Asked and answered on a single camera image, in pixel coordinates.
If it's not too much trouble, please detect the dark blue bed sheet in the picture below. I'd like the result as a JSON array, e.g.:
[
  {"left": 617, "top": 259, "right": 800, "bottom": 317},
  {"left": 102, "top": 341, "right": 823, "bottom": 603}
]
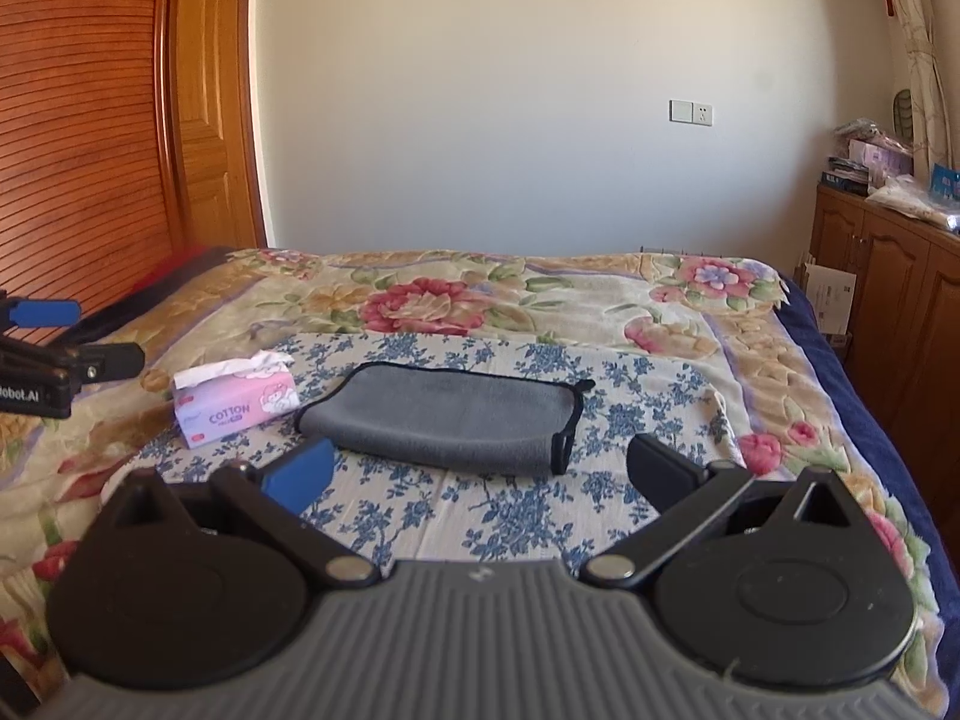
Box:
[{"left": 771, "top": 271, "right": 960, "bottom": 631}]

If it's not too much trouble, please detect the wooden panelled room door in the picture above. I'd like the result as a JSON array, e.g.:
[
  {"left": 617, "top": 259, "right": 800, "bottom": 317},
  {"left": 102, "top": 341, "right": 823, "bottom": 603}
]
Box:
[{"left": 169, "top": 0, "right": 267, "bottom": 249}]

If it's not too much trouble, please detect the blue packaged box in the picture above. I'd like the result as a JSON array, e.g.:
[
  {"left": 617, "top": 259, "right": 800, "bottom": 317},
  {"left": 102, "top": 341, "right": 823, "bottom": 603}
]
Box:
[{"left": 929, "top": 164, "right": 960, "bottom": 205}]

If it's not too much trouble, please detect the wooden slatted wardrobe door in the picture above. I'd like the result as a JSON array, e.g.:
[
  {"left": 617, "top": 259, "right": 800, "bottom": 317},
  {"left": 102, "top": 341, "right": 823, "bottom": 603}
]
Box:
[{"left": 2, "top": 0, "right": 185, "bottom": 312}]

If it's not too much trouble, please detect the colourful floral bed blanket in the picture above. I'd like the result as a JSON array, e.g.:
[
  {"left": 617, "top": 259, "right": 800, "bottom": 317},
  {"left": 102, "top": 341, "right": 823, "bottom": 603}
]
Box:
[{"left": 2, "top": 249, "right": 958, "bottom": 715}]

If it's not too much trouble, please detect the patterned beige curtain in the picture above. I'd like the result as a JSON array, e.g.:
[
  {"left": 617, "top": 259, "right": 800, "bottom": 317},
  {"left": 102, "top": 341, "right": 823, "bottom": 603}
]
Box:
[{"left": 892, "top": 0, "right": 953, "bottom": 179}]

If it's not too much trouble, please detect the pink box on cabinet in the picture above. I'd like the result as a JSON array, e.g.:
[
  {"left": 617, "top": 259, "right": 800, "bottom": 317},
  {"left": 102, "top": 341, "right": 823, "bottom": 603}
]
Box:
[{"left": 848, "top": 138, "right": 914, "bottom": 176}]

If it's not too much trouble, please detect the purple and grey microfibre towel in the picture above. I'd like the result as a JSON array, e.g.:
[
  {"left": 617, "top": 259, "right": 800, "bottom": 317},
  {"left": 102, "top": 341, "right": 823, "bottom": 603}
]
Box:
[{"left": 296, "top": 362, "right": 594, "bottom": 478}]

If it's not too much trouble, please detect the white wall switch socket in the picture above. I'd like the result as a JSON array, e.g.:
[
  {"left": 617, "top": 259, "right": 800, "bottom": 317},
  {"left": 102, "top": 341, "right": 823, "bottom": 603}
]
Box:
[{"left": 669, "top": 99, "right": 715, "bottom": 127}]

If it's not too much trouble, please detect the white wall power strip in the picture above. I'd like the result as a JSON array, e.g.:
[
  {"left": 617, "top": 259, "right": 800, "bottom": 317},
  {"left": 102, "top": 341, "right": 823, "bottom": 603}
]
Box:
[{"left": 638, "top": 245, "right": 703, "bottom": 257}]

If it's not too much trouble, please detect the red cloth at bedside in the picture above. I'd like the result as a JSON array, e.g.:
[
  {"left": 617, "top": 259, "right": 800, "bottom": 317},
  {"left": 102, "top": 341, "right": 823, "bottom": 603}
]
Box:
[{"left": 128, "top": 245, "right": 221, "bottom": 294}]

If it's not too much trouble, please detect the brown wooden cabinet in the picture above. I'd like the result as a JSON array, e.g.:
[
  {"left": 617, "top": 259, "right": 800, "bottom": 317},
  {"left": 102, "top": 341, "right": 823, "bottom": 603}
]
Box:
[{"left": 809, "top": 184, "right": 960, "bottom": 539}]

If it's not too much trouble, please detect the white plastic bag on cabinet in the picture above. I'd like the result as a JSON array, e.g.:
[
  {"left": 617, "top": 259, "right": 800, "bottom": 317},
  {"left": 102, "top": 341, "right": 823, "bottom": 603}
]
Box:
[{"left": 867, "top": 176, "right": 958, "bottom": 234}]

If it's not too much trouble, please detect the white paper bag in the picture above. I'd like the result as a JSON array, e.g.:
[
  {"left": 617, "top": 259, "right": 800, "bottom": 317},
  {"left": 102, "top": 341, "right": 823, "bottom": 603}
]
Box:
[{"left": 804, "top": 263, "right": 856, "bottom": 335}]

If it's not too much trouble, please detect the pink cotton tissue box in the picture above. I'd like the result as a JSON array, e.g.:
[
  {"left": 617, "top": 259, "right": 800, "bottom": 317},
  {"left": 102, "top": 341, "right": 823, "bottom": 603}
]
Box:
[{"left": 171, "top": 351, "right": 301, "bottom": 449}]

